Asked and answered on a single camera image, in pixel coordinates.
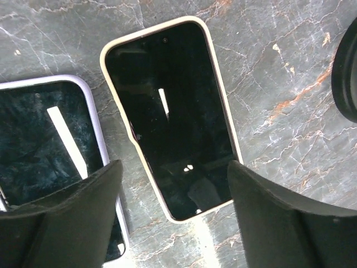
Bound cream case phone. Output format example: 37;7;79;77
100;16;242;224

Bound purple phone from pole stand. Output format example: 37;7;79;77
1;75;128;267

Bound black pole stand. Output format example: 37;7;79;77
331;20;356;123

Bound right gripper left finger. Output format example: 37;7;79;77
1;160;123;267

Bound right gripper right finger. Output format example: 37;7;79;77
228;161;356;267

